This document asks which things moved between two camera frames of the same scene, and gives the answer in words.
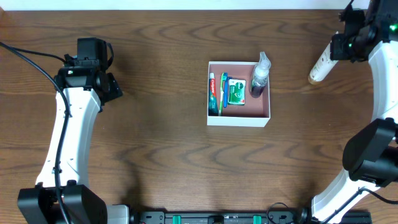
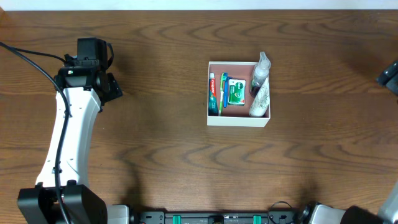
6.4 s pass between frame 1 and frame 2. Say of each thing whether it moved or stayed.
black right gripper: moved
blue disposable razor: stayed
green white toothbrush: stayed
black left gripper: stayed
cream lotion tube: moved
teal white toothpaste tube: stayed
